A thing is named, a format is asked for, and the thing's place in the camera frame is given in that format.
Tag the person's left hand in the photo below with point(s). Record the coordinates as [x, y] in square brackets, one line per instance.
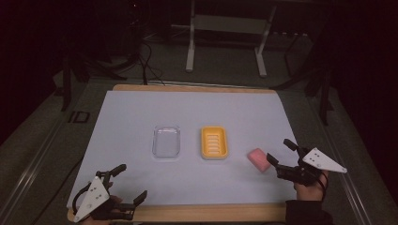
[116, 200]

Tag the white table sheet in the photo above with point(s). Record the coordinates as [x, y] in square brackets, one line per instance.
[131, 125]

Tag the black floor bracket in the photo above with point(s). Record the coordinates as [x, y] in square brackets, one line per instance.
[79, 116]

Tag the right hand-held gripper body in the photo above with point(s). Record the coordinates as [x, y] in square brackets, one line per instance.
[322, 161]

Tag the clear plastic soap dish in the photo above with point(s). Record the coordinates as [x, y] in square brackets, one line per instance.
[166, 142]

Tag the white metal stand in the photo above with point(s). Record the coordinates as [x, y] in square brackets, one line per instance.
[225, 24]

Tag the person's right hand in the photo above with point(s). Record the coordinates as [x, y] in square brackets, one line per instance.
[309, 192]

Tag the pink soap bar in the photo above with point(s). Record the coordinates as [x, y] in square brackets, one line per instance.
[259, 159]

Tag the yellow soap dish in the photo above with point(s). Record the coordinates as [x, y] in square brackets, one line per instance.
[214, 142]

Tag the dark tripod stand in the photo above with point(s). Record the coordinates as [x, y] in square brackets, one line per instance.
[66, 81]
[324, 90]

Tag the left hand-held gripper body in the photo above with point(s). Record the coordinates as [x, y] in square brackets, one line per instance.
[92, 197]

